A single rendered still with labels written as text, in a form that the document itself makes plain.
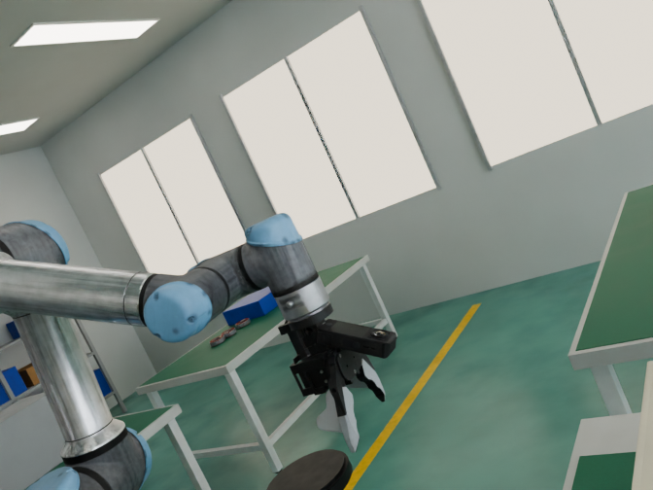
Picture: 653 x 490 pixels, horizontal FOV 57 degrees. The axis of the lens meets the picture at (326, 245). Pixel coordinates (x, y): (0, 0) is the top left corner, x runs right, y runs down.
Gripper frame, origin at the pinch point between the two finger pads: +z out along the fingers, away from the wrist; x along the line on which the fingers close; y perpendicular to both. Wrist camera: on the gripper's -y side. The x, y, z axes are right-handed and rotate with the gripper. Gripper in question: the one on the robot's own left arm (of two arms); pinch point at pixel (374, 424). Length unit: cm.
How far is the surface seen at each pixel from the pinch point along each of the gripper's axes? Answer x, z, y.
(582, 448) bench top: -49, 40, -17
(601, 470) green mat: -40, 40, -20
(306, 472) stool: -93, 59, 89
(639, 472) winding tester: 46, -17, -40
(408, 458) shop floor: -186, 115, 99
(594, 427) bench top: -56, 40, -19
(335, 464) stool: -95, 59, 77
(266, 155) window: -452, -76, 246
